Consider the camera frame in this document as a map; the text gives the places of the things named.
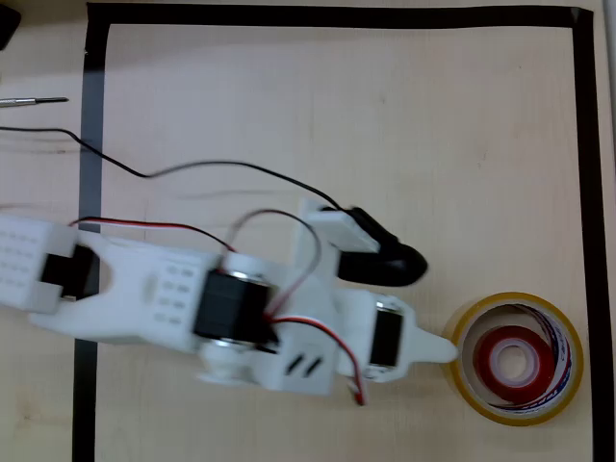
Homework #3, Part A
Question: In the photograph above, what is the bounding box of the small red tape roll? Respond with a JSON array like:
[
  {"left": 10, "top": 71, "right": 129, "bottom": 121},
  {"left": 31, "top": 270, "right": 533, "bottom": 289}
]
[{"left": 471, "top": 324, "right": 556, "bottom": 406}]

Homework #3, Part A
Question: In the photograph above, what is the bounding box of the large yellow tape roll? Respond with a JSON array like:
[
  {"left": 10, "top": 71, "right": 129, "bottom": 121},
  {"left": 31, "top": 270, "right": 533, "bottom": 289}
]
[{"left": 439, "top": 291, "right": 585, "bottom": 427}]

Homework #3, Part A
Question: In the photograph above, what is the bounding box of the black webcam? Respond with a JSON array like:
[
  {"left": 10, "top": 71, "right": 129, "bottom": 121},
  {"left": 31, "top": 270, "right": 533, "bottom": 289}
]
[{"left": 320, "top": 206, "right": 430, "bottom": 289}]

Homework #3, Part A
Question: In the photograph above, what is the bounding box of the small metal screwdriver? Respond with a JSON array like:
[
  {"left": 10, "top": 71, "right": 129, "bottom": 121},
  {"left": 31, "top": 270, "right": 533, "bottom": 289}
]
[{"left": 0, "top": 95, "right": 70, "bottom": 110}]

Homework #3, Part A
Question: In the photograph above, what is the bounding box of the black object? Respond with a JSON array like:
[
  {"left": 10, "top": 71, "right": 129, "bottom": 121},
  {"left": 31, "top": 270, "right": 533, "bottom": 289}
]
[{"left": 0, "top": 6, "right": 23, "bottom": 51}]

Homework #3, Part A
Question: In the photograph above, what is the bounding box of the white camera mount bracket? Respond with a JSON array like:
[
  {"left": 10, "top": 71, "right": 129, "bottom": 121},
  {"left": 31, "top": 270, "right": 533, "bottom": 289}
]
[{"left": 295, "top": 196, "right": 382, "bottom": 290}]

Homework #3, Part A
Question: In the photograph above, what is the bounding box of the thin black camera cable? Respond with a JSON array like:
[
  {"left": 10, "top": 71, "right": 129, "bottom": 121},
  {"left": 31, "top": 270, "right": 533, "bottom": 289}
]
[{"left": 0, "top": 125, "right": 346, "bottom": 214}]

